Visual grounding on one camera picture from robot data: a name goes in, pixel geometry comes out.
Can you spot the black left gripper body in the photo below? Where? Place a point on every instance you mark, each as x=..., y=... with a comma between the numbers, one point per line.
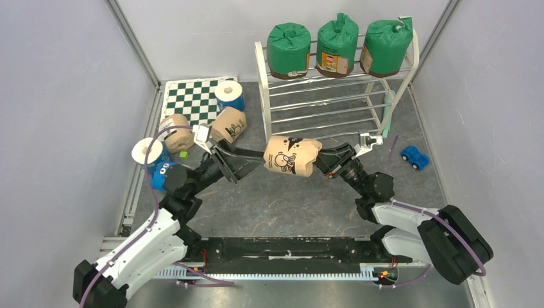
x=222, y=164

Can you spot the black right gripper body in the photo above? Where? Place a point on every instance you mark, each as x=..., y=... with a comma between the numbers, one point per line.
x=344, y=161

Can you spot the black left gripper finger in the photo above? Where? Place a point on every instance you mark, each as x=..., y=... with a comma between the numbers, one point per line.
x=232, y=151
x=242, y=167

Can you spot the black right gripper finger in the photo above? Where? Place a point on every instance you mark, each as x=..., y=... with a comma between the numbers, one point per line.
x=326, y=164
x=341, y=150

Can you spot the brown roll with cartoon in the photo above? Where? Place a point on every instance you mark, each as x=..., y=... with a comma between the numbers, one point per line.
x=228, y=125

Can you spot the brown paper roll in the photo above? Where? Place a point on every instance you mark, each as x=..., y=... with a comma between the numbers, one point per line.
x=291, y=155

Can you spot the brown roll with label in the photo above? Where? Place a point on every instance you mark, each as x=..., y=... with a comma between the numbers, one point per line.
x=179, y=136

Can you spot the green paper roll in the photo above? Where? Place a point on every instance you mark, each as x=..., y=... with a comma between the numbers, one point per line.
x=336, y=47

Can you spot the green brown roll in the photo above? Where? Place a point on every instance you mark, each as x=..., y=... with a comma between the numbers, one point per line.
x=385, y=45

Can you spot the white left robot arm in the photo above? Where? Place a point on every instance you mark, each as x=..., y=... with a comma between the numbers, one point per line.
x=165, y=238

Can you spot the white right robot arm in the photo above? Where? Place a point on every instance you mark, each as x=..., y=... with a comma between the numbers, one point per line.
x=444, y=239

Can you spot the cream metal shelf rack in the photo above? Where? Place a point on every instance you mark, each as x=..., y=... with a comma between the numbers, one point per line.
x=379, y=96

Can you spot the green roll on shelf left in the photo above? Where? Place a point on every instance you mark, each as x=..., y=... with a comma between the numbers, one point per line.
x=288, y=51

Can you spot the blue white roll rear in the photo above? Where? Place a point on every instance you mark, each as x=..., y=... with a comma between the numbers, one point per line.
x=229, y=93

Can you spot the blue white roll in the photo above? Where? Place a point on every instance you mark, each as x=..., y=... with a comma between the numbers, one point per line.
x=229, y=93
x=150, y=155

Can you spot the green white chessboard mat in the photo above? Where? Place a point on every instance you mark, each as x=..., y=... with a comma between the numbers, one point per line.
x=194, y=99

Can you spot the blue white roll front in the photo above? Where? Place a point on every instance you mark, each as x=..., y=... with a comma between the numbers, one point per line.
x=150, y=155

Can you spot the blue toy car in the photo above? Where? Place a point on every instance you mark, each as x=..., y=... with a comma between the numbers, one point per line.
x=417, y=160

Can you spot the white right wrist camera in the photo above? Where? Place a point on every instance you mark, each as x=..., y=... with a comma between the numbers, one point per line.
x=366, y=143

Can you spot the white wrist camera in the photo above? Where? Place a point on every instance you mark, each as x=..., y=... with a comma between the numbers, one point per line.
x=366, y=143
x=201, y=137

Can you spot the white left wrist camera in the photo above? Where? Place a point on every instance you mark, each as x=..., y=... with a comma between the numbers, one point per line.
x=201, y=137

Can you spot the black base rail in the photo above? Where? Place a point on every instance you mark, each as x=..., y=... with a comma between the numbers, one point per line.
x=285, y=258

